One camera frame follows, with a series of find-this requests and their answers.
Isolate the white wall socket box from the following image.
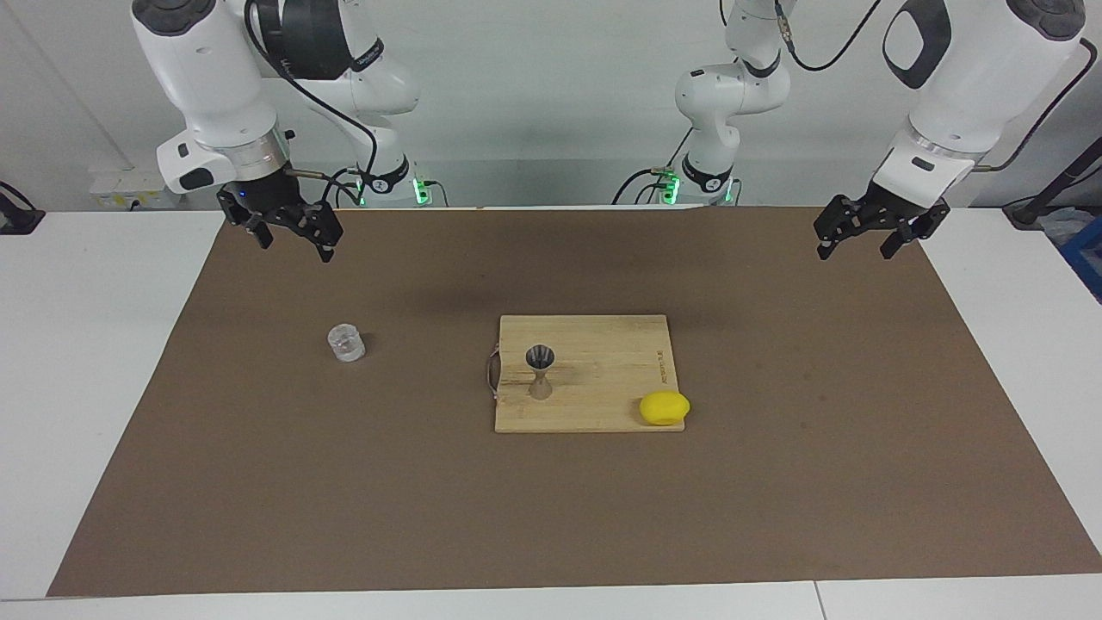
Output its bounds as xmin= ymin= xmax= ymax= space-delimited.
xmin=88 ymin=167 xmax=187 ymax=211

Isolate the yellow lemon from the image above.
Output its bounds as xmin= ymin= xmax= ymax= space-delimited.
xmin=638 ymin=391 xmax=691 ymax=428

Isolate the brown table mat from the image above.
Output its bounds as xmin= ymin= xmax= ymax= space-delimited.
xmin=46 ymin=207 xmax=1102 ymax=598

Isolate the blue storage box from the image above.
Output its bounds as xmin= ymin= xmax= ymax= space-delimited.
xmin=1060 ymin=215 xmax=1102 ymax=304

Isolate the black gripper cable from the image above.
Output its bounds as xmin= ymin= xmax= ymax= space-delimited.
xmin=245 ymin=0 xmax=381 ymax=209
xmin=773 ymin=0 xmax=1101 ymax=175

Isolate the black left base cable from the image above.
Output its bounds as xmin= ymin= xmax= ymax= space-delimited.
xmin=612 ymin=166 xmax=674 ymax=207

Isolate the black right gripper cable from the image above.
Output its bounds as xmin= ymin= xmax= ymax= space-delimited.
xmin=245 ymin=0 xmax=381 ymax=209

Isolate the steel double jigger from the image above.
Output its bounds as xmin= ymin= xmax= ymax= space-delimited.
xmin=524 ymin=343 xmax=558 ymax=402

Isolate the small clear glass cup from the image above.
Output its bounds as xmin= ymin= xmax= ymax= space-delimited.
xmin=326 ymin=322 xmax=368 ymax=364

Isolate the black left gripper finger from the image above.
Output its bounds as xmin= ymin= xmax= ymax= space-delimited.
xmin=813 ymin=195 xmax=871 ymax=262
xmin=879 ymin=219 xmax=938 ymax=261

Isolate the black stand leg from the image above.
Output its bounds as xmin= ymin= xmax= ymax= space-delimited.
xmin=1002 ymin=133 xmax=1102 ymax=230

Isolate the bamboo cutting board with handle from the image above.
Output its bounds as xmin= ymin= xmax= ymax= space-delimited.
xmin=486 ymin=314 xmax=688 ymax=435

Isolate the black clamp base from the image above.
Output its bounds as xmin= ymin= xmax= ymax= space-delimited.
xmin=0 ymin=180 xmax=46 ymax=236

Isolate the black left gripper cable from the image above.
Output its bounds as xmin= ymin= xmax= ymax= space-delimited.
xmin=773 ymin=0 xmax=1101 ymax=175

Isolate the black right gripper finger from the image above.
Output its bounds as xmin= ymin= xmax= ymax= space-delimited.
xmin=215 ymin=190 xmax=276 ymax=251
xmin=292 ymin=201 xmax=345 ymax=264

